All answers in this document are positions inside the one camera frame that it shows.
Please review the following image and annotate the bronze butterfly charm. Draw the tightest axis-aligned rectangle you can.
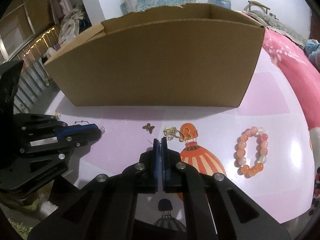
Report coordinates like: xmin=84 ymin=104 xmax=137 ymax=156
xmin=142 ymin=123 xmax=155 ymax=134

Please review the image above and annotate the wooden chair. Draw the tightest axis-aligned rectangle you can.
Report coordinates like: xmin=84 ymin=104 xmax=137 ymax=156
xmin=244 ymin=0 xmax=271 ymax=14

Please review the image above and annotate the orange bead bracelet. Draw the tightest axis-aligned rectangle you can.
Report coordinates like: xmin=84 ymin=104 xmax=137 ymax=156
xmin=234 ymin=126 xmax=270 ymax=177

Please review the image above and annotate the white green fuzzy blanket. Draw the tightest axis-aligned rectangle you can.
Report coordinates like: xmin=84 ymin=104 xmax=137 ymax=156
xmin=1 ymin=184 xmax=58 ymax=239

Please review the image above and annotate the pink printed table mat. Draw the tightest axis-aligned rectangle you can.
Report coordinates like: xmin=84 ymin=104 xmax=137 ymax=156
xmin=47 ymin=50 xmax=315 ymax=223

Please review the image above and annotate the pile of hanging clothes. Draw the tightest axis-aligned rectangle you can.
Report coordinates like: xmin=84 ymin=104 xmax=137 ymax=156
xmin=48 ymin=0 xmax=91 ymax=50

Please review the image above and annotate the blue patterned blanket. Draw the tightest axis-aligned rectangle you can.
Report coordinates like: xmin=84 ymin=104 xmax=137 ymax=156
xmin=304 ymin=39 xmax=320 ymax=69

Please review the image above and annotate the grey green quilt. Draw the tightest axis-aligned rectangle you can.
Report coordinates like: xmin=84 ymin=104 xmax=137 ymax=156
xmin=243 ymin=10 xmax=307 ymax=49

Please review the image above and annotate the pink floral bed blanket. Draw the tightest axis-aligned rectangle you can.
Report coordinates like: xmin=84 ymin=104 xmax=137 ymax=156
xmin=261 ymin=27 xmax=320 ymax=218

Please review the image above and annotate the brown cardboard box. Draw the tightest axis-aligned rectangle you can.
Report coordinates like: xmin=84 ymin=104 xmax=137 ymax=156
xmin=44 ymin=3 xmax=265 ymax=107

